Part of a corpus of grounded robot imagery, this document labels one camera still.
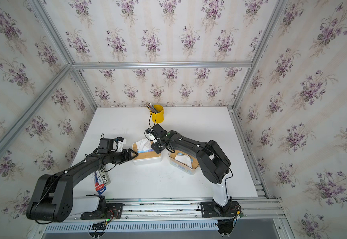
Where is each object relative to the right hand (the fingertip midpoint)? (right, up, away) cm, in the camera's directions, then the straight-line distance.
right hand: (158, 145), depth 91 cm
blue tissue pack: (-8, 0, -2) cm, 9 cm away
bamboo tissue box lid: (+21, -8, -8) cm, 24 cm away
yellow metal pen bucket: (-2, +20, +23) cm, 30 cm away
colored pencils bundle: (-6, +24, +11) cm, 27 cm away
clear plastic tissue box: (+14, -11, -7) cm, 19 cm away
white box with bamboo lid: (-5, -7, -4) cm, 9 cm away
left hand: (-14, -6, -4) cm, 15 cm away
